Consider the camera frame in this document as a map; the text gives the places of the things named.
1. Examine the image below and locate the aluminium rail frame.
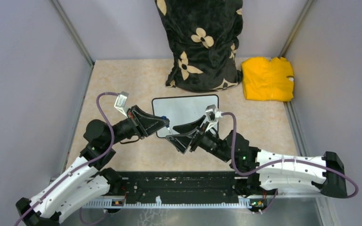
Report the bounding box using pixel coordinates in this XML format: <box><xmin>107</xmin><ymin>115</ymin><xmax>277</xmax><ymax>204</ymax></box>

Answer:
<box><xmin>49</xmin><ymin>174</ymin><xmax>330</xmax><ymax>210</ymax></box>

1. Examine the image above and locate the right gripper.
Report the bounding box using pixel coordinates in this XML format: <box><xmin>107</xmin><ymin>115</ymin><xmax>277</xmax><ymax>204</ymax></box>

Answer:
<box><xmin>166</xmin><ymin>115</ymin><xmax>231</xmax><ymax>162</ymax></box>

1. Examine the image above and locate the black floral blanket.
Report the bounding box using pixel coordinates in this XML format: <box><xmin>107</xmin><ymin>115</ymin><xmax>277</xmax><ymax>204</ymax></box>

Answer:
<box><xmin>155</xmin><ymin>0</ymin><xmax>243</xmax><ymax>93</ymax></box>

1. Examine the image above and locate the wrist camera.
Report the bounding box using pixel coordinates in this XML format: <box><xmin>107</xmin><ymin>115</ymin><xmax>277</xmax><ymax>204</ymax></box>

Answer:
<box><xmin>114</xmin><ymin>91</ymin><xmax>129</xmax><ymax>118</ymax></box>
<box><xmin>205</xmin><ymin>105</ymin><xmax>222</xmax><ymax>131</ymax></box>

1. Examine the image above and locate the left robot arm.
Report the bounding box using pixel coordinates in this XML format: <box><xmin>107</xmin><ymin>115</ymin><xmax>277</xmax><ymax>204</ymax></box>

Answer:
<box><xmin>16</xmin><ymin>105</ymin><xmax>170</xmax><ymax>226</ymax></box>

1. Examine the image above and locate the small whiteboard black frame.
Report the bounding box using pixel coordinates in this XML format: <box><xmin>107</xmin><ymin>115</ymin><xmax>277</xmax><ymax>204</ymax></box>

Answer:
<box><xmin>152</xmin><ymin>94</ymin><xmax>219</xmax><ymax>138</ymax></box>

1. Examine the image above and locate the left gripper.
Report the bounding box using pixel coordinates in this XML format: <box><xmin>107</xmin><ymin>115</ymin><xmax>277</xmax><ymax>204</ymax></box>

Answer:
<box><xmin>106</xmin><ymin>105</ymin><xmax>170</xmax><ymax>146</ymax></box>

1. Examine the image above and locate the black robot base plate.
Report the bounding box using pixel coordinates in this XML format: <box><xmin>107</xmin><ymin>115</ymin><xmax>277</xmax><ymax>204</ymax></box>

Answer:
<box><xmin>84</xmin><ymin>168</ymin><xmax>311</xmax><ymax>214</ymax></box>

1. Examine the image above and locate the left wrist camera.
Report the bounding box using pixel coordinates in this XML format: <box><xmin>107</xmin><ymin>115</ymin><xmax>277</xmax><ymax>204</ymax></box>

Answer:
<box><xmin>114</xmin><ymin>91</ymin><xmax>129</xmax><ymax>118</ymax></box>

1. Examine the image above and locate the folded yellow garment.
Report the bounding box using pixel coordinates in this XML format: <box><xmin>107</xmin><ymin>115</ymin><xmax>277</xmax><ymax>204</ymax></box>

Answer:
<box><xmin>241</xmin><ymin>57</ymin><xmax>294</xmax><ymax>102</ymax></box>

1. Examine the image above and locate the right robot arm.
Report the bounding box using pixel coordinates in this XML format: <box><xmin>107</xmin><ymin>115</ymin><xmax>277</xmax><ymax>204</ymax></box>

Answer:
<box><xmin>165</xmin><ymin>116</ymin><xmax>348</xmax><ymax>198</ymax></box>

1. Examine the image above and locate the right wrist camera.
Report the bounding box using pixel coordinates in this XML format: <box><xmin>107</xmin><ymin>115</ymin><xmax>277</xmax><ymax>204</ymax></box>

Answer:
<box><xmin>205</xmin><ymin>105</ymin><xmax>222</xmax><ymax>131</ymax></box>

